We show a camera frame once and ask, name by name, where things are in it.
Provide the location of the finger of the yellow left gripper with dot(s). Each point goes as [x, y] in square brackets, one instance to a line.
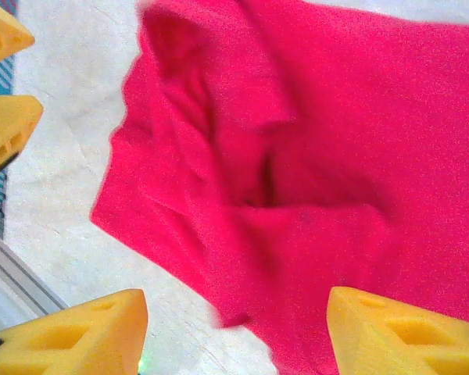
[8, 125]
[4, 39]

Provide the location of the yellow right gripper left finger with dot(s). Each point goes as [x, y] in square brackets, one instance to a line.
[62, 343]

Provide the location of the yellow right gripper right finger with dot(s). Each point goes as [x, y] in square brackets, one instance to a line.
[406, 340]

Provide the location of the red t-shirt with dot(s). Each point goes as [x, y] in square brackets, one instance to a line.
[316, 156]

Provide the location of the aluminium side floor rail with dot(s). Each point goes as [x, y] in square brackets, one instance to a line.
[15, 269]

